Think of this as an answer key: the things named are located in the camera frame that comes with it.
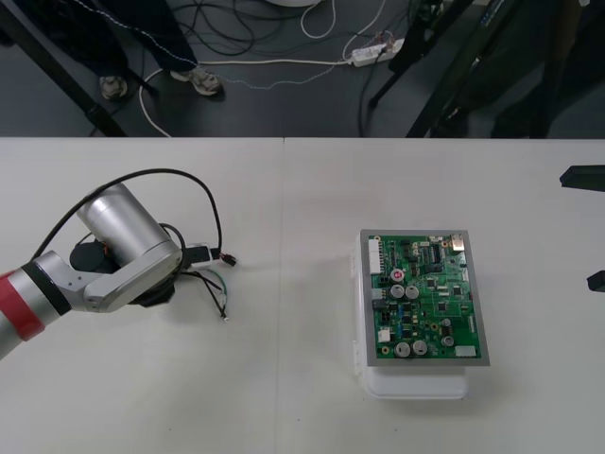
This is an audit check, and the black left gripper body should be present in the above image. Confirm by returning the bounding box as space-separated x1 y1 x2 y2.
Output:
133 276 179 309

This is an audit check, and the red black green cable bundle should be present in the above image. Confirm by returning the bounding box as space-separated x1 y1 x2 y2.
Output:
179 253 239 324

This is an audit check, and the black desk leg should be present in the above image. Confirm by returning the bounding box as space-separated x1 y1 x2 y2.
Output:
0 0 130 138

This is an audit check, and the black tripod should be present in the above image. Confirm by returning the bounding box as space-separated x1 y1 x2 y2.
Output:
368 0 502 138

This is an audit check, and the white power strip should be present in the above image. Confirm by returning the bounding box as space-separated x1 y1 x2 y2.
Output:
346 39 406 67

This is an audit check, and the person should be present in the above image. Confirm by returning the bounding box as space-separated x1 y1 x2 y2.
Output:
70 0 224 101

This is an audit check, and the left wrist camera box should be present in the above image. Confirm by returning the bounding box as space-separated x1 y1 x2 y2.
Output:
184 242 213 270

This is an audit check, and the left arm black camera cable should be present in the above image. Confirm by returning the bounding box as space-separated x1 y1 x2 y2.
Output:
31 167 224 259

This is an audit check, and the green circuit board grey frame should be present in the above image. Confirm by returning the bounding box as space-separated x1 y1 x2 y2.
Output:
358 228 492 369

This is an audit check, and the white power cable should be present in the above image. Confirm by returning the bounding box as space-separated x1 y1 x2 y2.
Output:
139 57 354 138

